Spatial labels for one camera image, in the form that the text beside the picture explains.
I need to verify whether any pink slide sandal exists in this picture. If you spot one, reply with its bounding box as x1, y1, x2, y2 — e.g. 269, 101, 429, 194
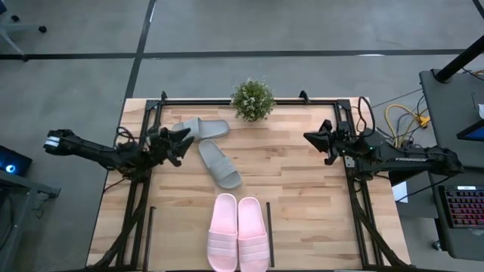
237, 196, 271, 272
206, 193, 239, 272

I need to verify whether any green potted plant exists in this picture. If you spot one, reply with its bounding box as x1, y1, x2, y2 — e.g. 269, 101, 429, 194
230, 78, 277, 123

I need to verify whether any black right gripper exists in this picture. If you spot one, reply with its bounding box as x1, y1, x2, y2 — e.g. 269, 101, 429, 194
303, 119, 356, 166

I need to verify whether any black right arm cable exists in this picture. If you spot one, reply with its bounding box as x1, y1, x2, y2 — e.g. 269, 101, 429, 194
350, 95, 377, 134

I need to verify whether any dark grey keyboard desk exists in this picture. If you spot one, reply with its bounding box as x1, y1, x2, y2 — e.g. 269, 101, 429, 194
426, 164, 484, 262

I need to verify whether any black computer with blue light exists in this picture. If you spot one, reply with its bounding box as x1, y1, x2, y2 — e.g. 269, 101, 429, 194
0, 145, 33, 178

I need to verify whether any black pole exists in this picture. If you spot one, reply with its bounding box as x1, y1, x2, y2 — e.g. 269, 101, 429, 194
433, 34, 484, 83

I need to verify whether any black backlit keyboard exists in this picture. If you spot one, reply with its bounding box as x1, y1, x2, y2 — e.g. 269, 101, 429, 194
442, 184, 484, 230

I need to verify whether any grey office chair base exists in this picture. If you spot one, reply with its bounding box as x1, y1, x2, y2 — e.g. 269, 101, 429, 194
0, 0, 48, 62

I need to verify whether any white paper sheet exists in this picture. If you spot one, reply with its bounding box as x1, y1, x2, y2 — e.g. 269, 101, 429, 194
391, 180, 410, 204

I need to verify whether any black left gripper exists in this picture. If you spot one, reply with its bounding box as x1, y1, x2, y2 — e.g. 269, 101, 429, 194
154, 127, 196, 167

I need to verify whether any yellow cable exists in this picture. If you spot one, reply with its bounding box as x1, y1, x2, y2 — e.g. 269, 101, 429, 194
384, 104, 431, 151

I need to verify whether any black metal table frame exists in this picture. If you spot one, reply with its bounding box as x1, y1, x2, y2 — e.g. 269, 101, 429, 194
88, 90, 413, 272

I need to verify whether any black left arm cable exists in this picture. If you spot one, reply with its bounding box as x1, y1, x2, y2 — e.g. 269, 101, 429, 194
115, 125, 134, 144

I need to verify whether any grey metal desk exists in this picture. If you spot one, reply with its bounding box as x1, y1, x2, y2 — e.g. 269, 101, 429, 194
0, 173, 61, 272

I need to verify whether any tablet with blue screen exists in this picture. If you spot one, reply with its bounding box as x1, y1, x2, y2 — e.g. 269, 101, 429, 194
456, 119, 484, 142

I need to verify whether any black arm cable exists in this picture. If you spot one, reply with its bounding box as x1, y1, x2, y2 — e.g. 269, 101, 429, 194
350, 95, 377, 134
115, 125, 134, 144

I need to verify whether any grey slide sandal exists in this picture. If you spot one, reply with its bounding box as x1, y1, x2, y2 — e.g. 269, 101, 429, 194
172, 117, 231, 141
197, 138, 244, 190

